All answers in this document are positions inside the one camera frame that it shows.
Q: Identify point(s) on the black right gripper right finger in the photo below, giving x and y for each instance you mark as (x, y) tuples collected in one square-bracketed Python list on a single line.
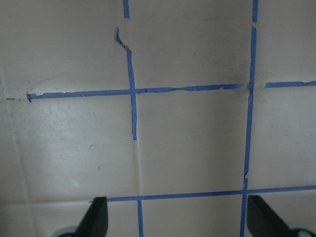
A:
[(262, 221)]

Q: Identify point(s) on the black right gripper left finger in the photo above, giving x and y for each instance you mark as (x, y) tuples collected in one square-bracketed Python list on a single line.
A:
[(95, 221)]

